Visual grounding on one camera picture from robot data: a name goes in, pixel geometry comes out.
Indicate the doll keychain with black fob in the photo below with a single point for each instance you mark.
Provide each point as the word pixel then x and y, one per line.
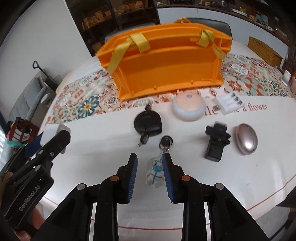
pixel 155 176

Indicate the white cup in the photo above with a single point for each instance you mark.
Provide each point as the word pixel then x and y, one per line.
pixel 286 78

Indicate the black phone holder clip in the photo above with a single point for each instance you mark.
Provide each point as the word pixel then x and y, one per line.
pixel 219 138

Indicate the grey sofa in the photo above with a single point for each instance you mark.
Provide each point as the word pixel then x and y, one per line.
pixel 26 104

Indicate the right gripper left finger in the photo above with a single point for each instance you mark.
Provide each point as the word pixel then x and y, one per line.
pixel 116 189

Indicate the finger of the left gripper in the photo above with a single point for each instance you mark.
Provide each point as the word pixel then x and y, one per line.
pixel 33 154

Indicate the white battery charger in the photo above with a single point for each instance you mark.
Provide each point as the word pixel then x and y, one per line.
pixel 228 103

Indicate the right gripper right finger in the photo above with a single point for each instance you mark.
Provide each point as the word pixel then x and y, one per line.
pixel 186 190

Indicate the wicker basket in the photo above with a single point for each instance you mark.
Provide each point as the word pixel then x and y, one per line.
pixel 265 52

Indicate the black retractable cable reel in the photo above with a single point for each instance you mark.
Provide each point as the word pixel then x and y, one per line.
pixel 148 123

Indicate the orange storage box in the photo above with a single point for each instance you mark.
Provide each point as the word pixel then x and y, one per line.
pixel 161 58

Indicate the dark chair right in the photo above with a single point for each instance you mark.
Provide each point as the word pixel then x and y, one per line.
pixel 218 25

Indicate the patterned tile table runner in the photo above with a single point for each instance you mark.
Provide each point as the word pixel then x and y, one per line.
pixel 96 93

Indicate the left hand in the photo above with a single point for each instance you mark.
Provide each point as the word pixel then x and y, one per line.
pixel 36 220

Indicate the pink round night light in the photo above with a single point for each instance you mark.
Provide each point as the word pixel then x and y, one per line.
pixel 188 106

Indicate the dark wooden shelf unit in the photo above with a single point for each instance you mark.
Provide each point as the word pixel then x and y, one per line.
pixel 96 20

